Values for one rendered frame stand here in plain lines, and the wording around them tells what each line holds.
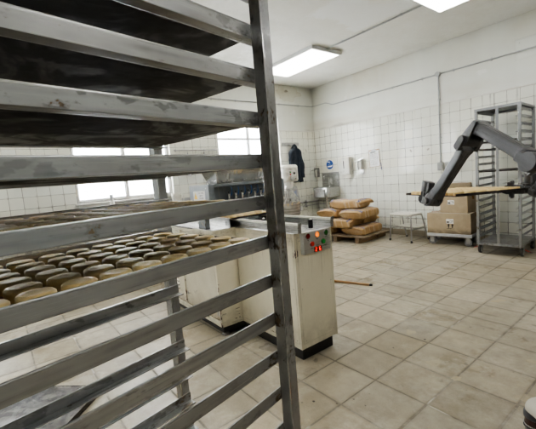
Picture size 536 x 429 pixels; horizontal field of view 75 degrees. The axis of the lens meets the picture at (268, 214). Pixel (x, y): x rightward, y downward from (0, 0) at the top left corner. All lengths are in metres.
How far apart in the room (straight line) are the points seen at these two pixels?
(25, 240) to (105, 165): 0.14
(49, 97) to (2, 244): 0.19
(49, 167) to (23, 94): 0.09
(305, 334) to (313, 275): 0.38
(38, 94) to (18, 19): 0.09
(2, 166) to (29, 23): 0.18
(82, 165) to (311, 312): 1.98
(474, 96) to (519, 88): 0.54
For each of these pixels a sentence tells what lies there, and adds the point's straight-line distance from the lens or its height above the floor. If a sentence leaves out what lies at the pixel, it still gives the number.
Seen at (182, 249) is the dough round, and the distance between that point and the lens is 0.75.
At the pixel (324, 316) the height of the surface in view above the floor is 0.25.
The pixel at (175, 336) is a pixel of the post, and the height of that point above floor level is 0.72.
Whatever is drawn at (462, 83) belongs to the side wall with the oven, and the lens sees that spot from 6.13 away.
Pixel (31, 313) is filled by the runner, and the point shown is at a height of 1.05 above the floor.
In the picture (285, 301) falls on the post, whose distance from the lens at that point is 0.80.
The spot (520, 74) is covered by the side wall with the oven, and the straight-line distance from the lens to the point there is 5.88.
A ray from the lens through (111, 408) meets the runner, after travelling 0.63.
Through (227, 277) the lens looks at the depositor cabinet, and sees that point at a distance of 2.72.
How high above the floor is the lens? 1.19
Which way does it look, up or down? 6 degrees down
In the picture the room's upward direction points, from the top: 5 degrees counter-clockwise
